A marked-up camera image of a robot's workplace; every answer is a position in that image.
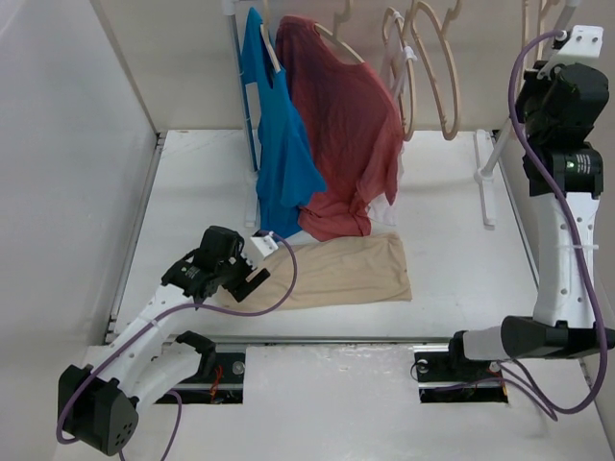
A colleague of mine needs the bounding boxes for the beige hanger under white garment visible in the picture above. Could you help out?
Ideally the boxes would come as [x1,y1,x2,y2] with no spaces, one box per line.
[380,7,417,141]

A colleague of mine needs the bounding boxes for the beige hanger under red shirt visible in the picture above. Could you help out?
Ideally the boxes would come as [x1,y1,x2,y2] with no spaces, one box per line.
[314,0,364,64]

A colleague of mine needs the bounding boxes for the beige trousers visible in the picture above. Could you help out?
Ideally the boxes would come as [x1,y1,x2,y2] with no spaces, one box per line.
[214,232,412,312]

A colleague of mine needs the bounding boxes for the blue t-shirt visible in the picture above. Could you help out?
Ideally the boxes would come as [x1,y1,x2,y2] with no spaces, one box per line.
[240,8,327,238]

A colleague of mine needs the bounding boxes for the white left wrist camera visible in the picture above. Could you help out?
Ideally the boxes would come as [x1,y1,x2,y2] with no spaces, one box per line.
[245,232,279,266]

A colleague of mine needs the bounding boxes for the beige hanger under blue shirt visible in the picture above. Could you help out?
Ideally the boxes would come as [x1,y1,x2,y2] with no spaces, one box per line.
[260,0,282,74]

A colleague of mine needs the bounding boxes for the white clothes rack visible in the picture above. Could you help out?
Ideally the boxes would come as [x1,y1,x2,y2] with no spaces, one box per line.
[221,1,582,228]

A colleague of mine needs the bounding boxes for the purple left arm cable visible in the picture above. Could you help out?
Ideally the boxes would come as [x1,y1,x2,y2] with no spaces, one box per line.
[56,231,301,461]

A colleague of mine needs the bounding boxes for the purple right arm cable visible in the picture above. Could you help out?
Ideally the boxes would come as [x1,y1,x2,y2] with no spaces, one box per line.
[494,29,607,422]

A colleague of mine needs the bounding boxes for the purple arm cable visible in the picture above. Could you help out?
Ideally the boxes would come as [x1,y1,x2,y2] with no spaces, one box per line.
[56,231,301,461]
[494,29,607,422]

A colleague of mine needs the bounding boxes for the red t-shirt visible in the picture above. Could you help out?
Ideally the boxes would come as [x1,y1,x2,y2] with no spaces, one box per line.
[276,15,386,241]

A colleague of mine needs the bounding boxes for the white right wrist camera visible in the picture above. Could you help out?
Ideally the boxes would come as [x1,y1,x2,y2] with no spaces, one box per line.
[537,25,603,80]

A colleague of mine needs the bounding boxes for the beige hanger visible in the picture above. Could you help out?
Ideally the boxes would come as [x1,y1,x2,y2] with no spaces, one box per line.
[520,0,560,66]
[380,7,417,141]
[260,0,282,74]
[408,0,461,141]
[314,0,364,64]

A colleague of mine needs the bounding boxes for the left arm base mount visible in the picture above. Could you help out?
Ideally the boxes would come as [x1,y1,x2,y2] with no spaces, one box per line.
[172,351,246,405]

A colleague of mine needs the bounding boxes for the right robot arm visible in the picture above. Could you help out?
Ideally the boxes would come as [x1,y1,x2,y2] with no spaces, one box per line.
[444,63,614,378]

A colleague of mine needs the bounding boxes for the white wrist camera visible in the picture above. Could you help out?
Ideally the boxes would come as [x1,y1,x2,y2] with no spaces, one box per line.
[245,232,279,266]
[537,25,603,80]

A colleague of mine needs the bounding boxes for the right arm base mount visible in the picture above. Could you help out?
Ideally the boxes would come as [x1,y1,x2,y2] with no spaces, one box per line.
[410,344,508,404]

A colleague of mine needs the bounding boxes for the white garment on hanger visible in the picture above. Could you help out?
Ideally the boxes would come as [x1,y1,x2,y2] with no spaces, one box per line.
[366,11,416,228]

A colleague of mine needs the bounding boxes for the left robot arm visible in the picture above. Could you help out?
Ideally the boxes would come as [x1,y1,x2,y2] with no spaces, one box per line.
[56,226,286,457]

